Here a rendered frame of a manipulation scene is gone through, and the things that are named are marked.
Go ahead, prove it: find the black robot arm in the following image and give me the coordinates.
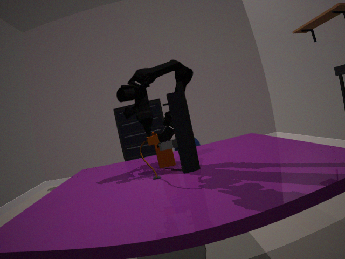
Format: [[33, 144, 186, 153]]
[[116, 60, 193, 133]]

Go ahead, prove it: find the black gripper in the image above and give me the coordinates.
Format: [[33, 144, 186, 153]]
[[135, 98, 153, 137]]

